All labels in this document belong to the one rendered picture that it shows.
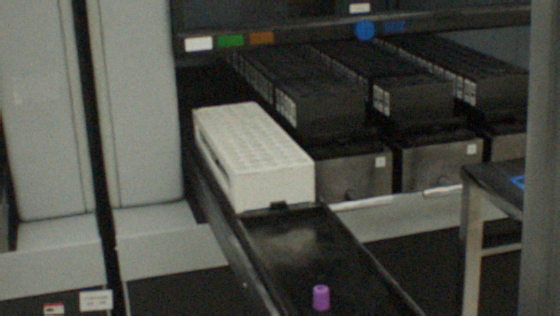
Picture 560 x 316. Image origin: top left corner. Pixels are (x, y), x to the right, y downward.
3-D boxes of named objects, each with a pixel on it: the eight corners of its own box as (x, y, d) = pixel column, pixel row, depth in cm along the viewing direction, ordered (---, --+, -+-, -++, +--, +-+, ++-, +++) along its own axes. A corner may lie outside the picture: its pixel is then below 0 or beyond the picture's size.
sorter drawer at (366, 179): (213, 95, 174) (211, 56, 171) (272, 89, 178) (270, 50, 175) (314, 221, 109) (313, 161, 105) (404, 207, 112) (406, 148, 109)
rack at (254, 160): (194, 147, 119) (191, 109, 117) (257, 139, 122) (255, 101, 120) (237, 223, 93) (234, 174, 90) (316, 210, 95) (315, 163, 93)
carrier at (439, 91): (448, 114, 125) (449, 79, 123) (454, 118, 124) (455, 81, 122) (383, 122, 123) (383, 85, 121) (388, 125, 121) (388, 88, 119)
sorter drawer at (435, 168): (278, 88, 178) (276, 50, 175) (334, 82, 182) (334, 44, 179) (413, 205, 112) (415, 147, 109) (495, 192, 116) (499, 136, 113)
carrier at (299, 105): (361, 125, 122) (361, 88, 119) (366, 128, 120) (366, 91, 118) (291, 134, 118) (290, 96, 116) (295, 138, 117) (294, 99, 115)
